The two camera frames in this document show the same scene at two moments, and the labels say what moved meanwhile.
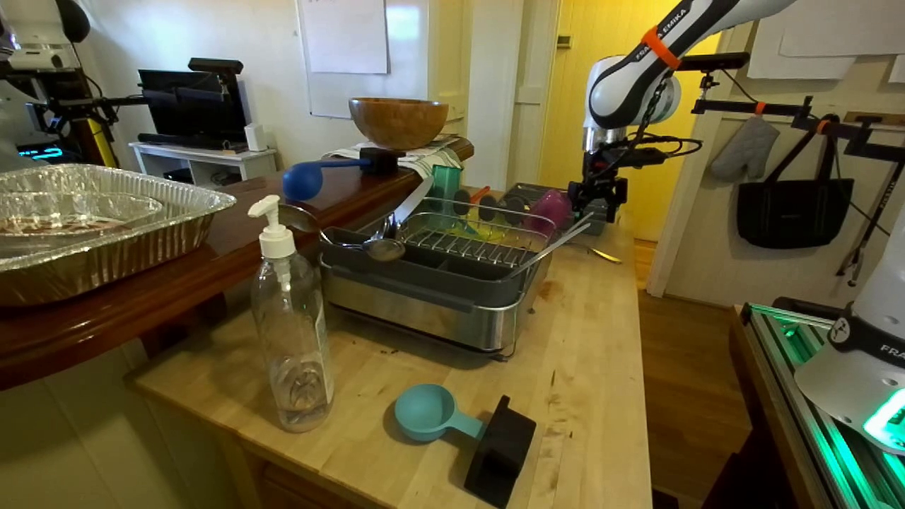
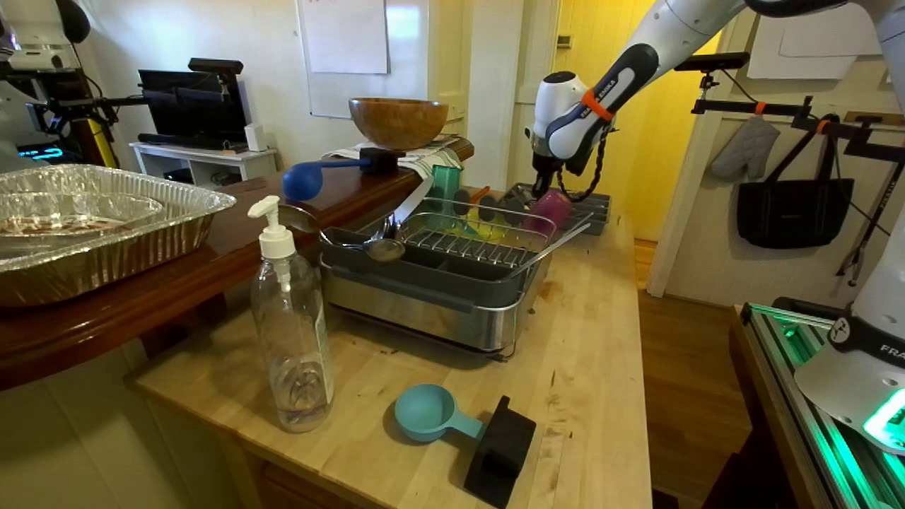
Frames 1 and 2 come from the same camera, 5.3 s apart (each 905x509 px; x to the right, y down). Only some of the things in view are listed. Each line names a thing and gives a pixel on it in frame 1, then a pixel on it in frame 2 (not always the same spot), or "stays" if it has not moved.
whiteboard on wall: [346, 38] stays
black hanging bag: [793, 216] stays
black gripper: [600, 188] to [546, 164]
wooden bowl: [398, 122] stays
